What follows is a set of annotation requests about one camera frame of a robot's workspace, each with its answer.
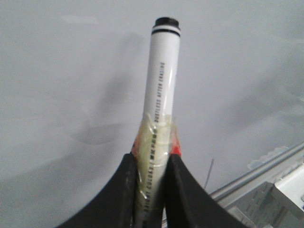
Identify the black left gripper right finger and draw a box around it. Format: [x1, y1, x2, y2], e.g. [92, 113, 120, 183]
[164, 154, 246, 228]

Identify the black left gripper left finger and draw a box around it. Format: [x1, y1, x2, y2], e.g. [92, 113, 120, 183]
[59, 153, 137, 228]

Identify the white whiteboard marker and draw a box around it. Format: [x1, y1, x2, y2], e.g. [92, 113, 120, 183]
[132, 17, 181, 228]

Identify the white whiteboard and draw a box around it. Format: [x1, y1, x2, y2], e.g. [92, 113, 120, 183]
[0, 0, 304, 222]

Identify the white whiteboard stand frame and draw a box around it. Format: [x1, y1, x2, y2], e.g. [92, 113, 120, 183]
[211, 143, 304, 228]

